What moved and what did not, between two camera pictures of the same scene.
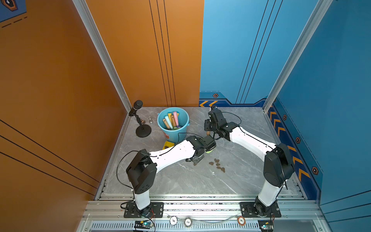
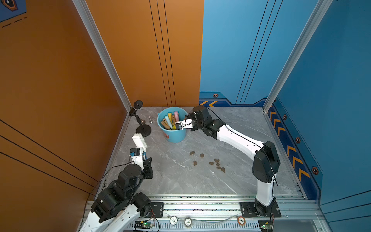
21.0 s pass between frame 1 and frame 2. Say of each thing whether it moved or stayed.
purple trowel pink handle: stayed
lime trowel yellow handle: stayed
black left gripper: moved
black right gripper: moved
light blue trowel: stayed
